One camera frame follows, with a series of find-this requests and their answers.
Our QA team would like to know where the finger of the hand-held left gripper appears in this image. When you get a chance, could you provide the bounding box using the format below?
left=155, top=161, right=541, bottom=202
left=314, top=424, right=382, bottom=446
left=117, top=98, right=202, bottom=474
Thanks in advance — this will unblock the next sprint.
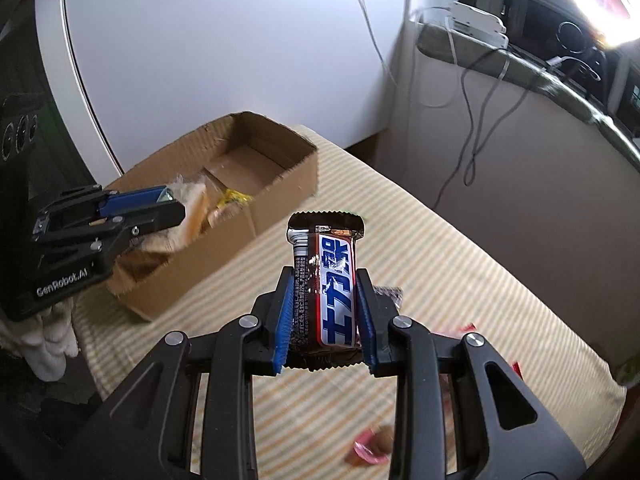
left=34, top=201, right=187, bottom=262
left=32, top=185, right=174, bottom=237

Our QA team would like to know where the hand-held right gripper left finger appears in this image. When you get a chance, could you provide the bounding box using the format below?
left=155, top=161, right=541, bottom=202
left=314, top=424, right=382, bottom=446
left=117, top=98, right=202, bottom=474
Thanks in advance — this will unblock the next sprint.
left=47, top=266, right=297, bottom=480

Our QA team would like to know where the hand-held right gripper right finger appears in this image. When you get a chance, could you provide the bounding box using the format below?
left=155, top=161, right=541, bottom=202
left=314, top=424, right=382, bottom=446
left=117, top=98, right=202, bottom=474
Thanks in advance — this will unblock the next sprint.
left=353, top=269, right=587, bottom=480

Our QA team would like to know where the clear wafer packet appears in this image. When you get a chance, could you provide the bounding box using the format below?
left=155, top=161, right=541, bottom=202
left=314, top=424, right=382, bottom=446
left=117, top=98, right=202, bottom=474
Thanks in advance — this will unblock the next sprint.
left=165, top=175, right=212, bottom=252

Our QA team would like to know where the chocolate bar with blue script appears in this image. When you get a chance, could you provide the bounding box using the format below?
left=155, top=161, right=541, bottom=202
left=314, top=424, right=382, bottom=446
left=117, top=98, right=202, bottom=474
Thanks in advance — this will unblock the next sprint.
left=286, top=210, right=366, bottom=372

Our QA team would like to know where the cardboard box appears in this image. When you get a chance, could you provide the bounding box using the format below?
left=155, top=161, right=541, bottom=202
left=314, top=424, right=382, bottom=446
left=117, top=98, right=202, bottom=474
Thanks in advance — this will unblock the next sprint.
left=107, top=111, right=320, bottom=322

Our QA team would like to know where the yellow candy packet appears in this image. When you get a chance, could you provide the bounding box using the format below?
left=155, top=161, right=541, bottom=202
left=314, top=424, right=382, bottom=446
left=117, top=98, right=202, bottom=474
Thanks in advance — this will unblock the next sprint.
left=215, top=187, right=254, bottom=211

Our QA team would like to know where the pink clear candy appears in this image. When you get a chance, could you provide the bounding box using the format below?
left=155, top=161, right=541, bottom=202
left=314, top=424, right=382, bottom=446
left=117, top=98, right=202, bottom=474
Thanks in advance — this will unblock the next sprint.
left=352, top=425, right=396, bottom=479

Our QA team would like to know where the striped yellow cloth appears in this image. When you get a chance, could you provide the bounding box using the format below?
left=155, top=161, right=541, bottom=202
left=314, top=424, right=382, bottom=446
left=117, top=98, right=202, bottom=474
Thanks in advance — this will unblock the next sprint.
left=75, top=125, right=629, bottom=480

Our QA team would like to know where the white panel board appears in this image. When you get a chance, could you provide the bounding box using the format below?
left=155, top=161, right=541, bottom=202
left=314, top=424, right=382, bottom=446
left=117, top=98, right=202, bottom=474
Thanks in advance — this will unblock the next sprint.
left=35, top=0, right=417, bottom=186

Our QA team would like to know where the grey sill cushion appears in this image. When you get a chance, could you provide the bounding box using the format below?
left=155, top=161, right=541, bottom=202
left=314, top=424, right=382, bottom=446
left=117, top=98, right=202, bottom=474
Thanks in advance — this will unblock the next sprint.
left=416, top=24, right=640, bottom=172

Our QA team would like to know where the white power strip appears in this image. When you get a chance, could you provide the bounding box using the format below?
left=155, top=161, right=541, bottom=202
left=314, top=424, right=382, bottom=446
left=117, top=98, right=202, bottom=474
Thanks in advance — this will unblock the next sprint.
left=447, top=1, right=510, bottom=47

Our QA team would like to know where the black tripod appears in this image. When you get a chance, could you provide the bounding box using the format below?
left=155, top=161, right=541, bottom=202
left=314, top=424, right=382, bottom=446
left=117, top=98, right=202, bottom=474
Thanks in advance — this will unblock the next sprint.
left=580, top=42, right=626, bottom=111

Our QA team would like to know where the window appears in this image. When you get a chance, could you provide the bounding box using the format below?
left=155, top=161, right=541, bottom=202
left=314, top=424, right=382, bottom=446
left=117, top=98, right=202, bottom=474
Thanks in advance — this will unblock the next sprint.
left=460, top=0, right=640, bottom=141

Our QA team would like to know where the black cable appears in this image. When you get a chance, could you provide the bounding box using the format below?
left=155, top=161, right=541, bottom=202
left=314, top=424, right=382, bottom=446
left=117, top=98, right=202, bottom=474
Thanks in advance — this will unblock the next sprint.
left=462, top=67, right=549, bottom=189
left=432, top=50, right=509, bottom=211

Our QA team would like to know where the white cable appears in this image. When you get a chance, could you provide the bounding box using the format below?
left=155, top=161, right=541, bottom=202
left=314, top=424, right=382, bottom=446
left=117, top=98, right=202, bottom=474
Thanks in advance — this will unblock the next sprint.
left=347, top=0, right=461, bottom=109

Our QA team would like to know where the ring light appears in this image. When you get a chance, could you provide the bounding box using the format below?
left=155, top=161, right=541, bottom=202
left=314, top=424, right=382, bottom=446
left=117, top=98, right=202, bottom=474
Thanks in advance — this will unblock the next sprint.
left=547, top=0, right=640, bottom=52

